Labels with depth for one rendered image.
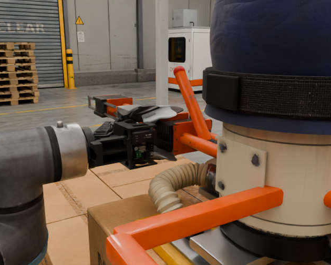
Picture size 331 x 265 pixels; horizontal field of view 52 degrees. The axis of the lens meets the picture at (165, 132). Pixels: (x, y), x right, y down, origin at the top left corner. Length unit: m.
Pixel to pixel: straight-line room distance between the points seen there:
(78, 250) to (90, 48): 10.19
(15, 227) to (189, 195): 0.33
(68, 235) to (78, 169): 0.86
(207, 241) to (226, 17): 0.27
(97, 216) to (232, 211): 0.32
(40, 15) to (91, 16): 1.59
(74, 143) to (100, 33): 10.92
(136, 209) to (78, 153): 0.17
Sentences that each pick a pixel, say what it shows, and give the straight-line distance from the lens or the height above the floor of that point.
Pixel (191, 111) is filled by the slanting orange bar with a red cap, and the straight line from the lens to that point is 0.61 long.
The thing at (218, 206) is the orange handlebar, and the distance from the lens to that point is 0.34.
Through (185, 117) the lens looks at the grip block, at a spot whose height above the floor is 1.10.
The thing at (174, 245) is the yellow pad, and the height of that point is 0.97.
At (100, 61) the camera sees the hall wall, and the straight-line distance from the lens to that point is 11.41.
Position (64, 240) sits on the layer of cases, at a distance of 1.37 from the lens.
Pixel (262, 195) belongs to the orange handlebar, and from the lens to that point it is 0.38.
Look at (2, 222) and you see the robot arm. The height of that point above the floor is 0.99.
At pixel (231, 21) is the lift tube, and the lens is 0.38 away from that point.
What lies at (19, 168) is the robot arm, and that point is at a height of 1.08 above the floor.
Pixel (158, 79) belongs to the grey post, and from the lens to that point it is 4.34.
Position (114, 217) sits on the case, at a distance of 0.62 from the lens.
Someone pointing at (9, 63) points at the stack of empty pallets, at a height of 0.87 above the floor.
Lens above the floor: 1.24
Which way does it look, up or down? 14 degrees down
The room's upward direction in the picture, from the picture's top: straight up
